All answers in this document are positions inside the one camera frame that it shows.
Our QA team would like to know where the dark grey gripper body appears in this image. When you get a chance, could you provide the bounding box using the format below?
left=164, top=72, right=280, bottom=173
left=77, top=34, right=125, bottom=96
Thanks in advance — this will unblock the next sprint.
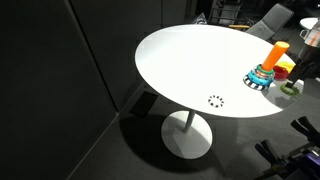
left=293, top=43, right=320, bottom=80

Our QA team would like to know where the green knobbly toy ring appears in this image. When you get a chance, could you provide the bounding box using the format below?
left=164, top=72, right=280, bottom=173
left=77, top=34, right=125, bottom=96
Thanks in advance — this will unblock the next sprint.
left=279, top=81, right=301, bottom=97

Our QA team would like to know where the small white round table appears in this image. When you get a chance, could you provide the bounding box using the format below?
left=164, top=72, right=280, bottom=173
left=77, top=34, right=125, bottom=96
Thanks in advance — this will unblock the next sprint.
left=298, top=17, right=320, bottom=31

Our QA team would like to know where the grey chair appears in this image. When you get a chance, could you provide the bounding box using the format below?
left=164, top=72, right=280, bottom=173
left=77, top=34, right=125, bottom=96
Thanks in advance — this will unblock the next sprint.
left=245, top=3, right=295, bottom=42

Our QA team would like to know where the yellow bar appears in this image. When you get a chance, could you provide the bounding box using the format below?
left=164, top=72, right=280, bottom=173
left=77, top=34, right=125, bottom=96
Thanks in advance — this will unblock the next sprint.
left=228, top=24, right=251, bottom=31

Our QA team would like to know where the black flat panel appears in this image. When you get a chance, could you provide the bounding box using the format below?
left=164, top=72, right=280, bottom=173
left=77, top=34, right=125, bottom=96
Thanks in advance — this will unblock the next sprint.
left=128, top=90, right=159, bottom=119

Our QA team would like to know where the orange-yellow bumpy toy ring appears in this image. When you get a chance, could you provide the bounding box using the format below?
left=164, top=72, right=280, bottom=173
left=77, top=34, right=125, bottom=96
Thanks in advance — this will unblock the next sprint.
left=277, top=60, right=297, bottom=75

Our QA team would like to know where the red ribbed toy ring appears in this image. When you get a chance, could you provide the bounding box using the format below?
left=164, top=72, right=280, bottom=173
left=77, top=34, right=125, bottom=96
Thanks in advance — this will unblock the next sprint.
left=272, top=65, right=290, bottom=81

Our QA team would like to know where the orange-pole ring toss stacker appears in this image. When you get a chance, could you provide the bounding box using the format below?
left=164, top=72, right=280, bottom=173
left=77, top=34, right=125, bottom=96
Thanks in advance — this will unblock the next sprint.
left=242, top=40, right=291, bottom=92

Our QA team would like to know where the black clamp handle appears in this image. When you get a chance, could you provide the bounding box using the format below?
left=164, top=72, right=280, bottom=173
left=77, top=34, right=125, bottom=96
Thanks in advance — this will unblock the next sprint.
left=290, top=115, right=320, bottom=148
left=254, top=138, right=287, bottom=167

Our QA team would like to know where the white table pedestal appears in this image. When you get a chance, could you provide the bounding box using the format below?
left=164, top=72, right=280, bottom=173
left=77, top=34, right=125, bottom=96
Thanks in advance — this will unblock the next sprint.
left=160, top=109, right=214, bottom=160

